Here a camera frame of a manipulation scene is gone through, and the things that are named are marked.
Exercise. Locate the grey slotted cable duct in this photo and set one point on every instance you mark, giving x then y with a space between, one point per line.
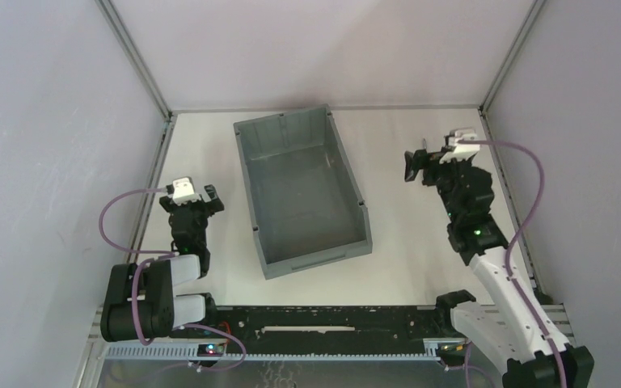
184 352

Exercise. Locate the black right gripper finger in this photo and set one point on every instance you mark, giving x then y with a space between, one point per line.
415 162
444 143

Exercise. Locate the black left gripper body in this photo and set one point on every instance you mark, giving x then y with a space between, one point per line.
192 206

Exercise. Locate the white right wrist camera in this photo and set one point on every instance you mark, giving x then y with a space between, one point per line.
460 145

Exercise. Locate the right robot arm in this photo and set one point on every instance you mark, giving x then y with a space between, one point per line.
527 349

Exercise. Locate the grey plastic bin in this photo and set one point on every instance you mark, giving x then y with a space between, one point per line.
306 207

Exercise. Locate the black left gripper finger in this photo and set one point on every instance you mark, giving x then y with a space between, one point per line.
214 202
167 199

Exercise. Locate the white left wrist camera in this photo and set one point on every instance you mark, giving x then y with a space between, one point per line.
183 191

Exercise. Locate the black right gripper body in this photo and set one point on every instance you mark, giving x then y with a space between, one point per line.
431 166

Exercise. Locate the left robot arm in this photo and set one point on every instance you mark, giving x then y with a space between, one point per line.
141 302

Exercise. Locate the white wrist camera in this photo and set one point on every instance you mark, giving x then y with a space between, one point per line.
460 145
183 191

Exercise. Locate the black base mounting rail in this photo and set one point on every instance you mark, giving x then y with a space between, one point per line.
353 329

